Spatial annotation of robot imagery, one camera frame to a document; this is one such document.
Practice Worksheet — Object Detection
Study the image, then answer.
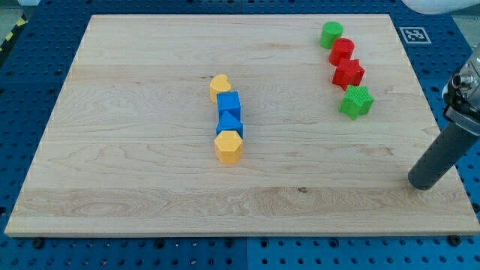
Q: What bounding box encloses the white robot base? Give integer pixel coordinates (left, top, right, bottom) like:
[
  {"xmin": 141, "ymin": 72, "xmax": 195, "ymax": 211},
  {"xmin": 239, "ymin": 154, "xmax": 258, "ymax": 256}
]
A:
[{"xmin": 401, "ymin": 0, "xmax": 479, "ymax": 15}]

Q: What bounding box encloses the blue triangle block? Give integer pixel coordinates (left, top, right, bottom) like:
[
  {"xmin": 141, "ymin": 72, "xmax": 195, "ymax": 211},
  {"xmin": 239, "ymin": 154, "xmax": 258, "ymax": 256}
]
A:
[{"xmin": 216, "ymin": 111, "xmax": 244, "ymax": 138}]

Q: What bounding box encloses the wooden board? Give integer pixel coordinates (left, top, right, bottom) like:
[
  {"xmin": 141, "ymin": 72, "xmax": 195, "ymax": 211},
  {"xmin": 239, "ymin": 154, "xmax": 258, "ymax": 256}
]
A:
[{"xmin": 5, "ymin": 14, "xmax": 479, "ymax": 238}]

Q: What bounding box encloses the yellow hexagon block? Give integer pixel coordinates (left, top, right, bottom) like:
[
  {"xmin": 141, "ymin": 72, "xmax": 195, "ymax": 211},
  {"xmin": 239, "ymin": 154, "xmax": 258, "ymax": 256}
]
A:
[{"xmin": 214, "ymin": 130, "xmax": 243, "ymax": 164}]

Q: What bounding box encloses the blue cube block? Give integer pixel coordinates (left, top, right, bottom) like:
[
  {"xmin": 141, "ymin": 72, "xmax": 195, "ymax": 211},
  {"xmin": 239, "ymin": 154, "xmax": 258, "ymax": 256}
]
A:
[{"xmin": 217, "ymin": 91, "xmax": 242, "ymax": 120}]

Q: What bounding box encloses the yellow heart block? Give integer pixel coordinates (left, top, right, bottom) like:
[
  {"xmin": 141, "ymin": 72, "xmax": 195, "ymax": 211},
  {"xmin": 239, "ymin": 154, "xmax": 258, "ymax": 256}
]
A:
[{"xmin": 209, "ymin": 73, "xmax": 233, "ymax": 104}]

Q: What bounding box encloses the green star block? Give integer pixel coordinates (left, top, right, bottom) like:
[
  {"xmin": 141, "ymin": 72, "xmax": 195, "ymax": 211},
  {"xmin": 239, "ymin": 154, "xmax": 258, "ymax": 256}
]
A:
[{"xmin": 339, "ymin": 85, "xmax": 375, "ymax": 120}]

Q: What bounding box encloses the red star block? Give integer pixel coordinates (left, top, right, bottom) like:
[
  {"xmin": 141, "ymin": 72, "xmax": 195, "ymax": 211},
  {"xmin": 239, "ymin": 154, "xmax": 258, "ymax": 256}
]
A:
[{"xmin": 331, "ymin": 58, "xmax": 365, "ymax": 91}]

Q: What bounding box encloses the red cylinder block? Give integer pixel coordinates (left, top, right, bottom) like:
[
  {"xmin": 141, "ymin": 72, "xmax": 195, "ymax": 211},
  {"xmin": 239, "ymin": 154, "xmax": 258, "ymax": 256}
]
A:
[{"xmin": 328, "ymin": 37, "xmax": 355, "ymax": 66}]

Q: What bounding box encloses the green cylinder block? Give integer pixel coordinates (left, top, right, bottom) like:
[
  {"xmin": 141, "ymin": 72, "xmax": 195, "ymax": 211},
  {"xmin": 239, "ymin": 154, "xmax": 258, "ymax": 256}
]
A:
[{"xmin": 319, "ymin": 21, "xmax": 344, "ymax": 50}]

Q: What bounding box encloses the white fiducial marker tag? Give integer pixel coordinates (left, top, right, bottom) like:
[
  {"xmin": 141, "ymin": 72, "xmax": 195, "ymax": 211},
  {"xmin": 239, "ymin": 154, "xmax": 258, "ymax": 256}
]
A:
[{"xmin": 400, "ymin": 26, "xmax": 431, "ymax": 44}]

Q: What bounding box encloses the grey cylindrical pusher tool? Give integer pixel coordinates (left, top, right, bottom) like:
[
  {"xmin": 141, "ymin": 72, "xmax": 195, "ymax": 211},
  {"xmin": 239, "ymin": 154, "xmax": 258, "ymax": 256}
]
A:
[{"xmin": 407, "ymin": 122, "xmax": 479, "ymax": 191}]

